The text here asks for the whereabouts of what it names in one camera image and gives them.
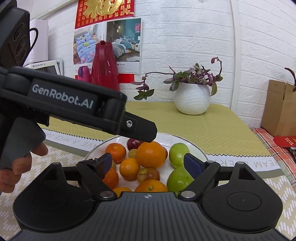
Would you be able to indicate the brown cardboard box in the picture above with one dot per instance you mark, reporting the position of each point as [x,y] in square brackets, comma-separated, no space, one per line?
[279,113]

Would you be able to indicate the bedding wall poster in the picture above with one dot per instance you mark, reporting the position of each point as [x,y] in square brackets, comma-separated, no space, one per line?
[117,41]

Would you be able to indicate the person left hand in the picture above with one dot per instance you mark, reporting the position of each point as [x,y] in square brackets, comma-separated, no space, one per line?
[9,178]

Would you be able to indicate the small green-brown fruit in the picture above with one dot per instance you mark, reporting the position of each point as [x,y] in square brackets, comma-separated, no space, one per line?
[132,153]

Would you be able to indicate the dark red plum back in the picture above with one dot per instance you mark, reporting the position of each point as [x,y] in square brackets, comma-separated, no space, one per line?
[133,144]

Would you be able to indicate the white pot purple plant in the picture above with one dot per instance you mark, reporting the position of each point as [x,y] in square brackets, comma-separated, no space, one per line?
[193,88]

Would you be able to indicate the red fu calendar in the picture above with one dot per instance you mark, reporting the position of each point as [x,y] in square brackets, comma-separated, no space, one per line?
[91,12]

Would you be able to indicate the oblong green apple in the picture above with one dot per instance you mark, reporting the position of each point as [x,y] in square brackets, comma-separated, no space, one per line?
[177,153]

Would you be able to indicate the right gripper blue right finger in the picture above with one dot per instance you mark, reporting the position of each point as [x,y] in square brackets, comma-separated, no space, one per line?
[204,175]

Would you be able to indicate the large front orange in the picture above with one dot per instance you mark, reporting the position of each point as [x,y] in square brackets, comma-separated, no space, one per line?
[151,186]

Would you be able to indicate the white wall water purifier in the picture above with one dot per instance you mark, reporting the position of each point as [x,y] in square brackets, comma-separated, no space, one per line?
[39,52]

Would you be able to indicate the patterned beige tablecloth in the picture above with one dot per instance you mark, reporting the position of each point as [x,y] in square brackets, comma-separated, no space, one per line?
[218,135]

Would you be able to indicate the small tan longan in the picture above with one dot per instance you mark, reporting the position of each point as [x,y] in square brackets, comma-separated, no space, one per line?
[113,165]

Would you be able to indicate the small yellow-orange mandarin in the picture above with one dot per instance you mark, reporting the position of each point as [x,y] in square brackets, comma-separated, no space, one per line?
[119,190]

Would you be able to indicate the red-green tomato fruit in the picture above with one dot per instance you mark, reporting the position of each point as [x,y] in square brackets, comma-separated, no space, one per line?
[145,174]

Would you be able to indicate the pink thermos bottle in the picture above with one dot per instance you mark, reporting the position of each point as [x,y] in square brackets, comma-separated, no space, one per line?
[83,74]

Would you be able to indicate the white ceramic plate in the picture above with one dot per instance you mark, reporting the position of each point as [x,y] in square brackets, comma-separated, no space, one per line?
[163,139]

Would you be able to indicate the round green apple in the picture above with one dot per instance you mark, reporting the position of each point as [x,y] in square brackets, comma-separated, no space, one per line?
[178,180]

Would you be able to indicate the white floor water dispenser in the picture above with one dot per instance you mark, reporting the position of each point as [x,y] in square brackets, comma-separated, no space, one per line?
[51,66]

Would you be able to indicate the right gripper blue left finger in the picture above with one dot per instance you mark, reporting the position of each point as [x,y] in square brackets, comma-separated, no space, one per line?
[92,172]

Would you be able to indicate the red thermos jug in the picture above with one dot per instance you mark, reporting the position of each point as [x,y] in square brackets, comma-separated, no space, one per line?
[104,70]

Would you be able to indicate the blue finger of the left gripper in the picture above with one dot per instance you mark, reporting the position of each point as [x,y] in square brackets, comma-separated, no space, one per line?
[141,129]

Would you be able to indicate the red envelope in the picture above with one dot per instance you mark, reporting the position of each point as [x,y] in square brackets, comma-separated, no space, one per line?
[285,142]

